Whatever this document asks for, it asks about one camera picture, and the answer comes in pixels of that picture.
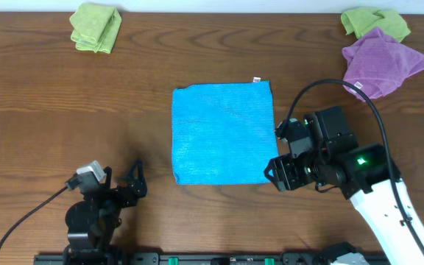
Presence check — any blue cloth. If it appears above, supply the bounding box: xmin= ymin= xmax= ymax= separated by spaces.
xmin=172 ymin=81 xmax=278 ymax=186

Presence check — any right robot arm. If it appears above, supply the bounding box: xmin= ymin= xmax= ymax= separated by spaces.
xmin=264 ymin=107 xmax=424 ymax=264

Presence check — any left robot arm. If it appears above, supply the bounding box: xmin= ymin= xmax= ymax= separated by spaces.
xmin=62 ymin=160 xmax=147 ymax=264

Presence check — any purple cloth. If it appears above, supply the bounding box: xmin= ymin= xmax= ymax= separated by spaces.
xmin=342 ymin=27 xmax=424 ymax=99

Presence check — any crumpled green cloth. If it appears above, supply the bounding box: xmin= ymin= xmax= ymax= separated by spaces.
xmin=341 ymin=7 xmax=411 ymax=42

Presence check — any folded green cloth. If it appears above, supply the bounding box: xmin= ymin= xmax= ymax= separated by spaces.
xmin=69 ymin=3 xmax=121 ymax=54

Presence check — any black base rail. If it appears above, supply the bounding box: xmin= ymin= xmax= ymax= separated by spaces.
xmin=33 ymin=251 xmax=389 ymax=265

